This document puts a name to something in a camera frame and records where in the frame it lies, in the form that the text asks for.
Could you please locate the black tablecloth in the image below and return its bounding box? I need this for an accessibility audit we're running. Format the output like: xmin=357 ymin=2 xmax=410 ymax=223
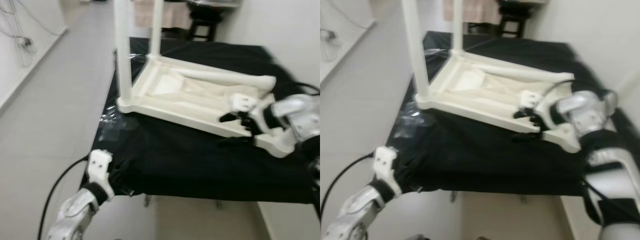
xmin=95 ymin=36 xmax=321 ymax=205
xmin=385 ymin=31 xmax=640 ymax=198

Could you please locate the white plastic children table top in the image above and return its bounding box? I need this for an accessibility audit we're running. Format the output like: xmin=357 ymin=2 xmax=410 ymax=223
xmin=415 ymin=47 xmax=583 ymax=154
xmin=116 ymin=54 xmax=297 ymax=159

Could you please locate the black stool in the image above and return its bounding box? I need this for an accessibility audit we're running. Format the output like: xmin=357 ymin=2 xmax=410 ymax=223
xmin=497 ymin=12 xmax=531 ymax=40
xmin=187 ymin=10 xmax=223 ymax=42

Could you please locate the black round basin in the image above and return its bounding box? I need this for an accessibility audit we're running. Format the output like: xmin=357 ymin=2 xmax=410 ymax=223
xmin=187 ymin=0 xmax=241 ymax=11
xmin=497 ymin=0 xmax=548 ymax=8

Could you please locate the grey metal table frame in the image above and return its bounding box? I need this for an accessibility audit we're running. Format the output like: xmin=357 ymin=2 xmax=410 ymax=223
xmin=449 ymin=190 xmax=528 ymax=205
xmin=142 ymin=194 xmax=223 ymax=210

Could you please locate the beige cloth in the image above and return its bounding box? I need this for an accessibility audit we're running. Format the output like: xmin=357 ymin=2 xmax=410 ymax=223
xmin=132 ymin=0 xmax=193 ymax=30
xmin=442 ymin=0 xmax=501 ymax=25

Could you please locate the black power cable with adapter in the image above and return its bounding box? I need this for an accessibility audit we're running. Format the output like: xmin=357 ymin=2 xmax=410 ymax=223
xmin=320 ymin=0 xmax=376 ymax=63
xmin=0 ymin=0 xmax=66 ymax=68

